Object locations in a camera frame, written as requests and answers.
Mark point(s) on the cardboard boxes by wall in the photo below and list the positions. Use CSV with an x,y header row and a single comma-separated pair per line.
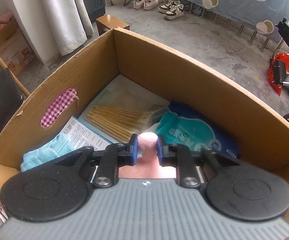
x,y
14,49

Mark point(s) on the cotton swab bag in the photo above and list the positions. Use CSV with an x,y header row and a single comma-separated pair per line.
x,y
121,109

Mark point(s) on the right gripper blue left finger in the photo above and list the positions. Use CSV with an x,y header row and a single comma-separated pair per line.
x,y
111,159

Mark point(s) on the brown white sneaker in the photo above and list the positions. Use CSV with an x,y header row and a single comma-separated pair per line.
x,y
174,12
168,5

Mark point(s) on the brown cardboard box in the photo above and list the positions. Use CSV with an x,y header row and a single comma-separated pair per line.
x,y
261,133

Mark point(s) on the white curtain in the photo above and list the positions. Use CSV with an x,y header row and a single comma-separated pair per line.
x,y
70,23

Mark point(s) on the small wooden stool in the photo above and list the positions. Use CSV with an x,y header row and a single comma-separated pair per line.
x,y
107,22

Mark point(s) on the pink plush toy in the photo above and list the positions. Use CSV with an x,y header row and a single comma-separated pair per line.
x,y
147,164

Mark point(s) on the teal knitted cloth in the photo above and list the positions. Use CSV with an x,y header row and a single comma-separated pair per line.
x,y
54,149

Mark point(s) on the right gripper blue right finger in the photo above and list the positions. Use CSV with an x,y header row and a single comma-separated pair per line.
x,y
183,159

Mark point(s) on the magenta checkered tablecloth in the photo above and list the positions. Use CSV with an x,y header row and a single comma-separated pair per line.
x,y
57,107

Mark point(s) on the blue wet wipes pack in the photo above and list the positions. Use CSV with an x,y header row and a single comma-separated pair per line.
x,y
181,124

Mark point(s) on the brown white sneaker right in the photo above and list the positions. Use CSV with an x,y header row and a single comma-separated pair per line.
x,y
174,12

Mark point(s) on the blue white medicine box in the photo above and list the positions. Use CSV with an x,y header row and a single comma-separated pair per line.
x,y
80,136

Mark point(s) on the brown white sneaker left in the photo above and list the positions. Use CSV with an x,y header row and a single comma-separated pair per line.
x,y
168,5

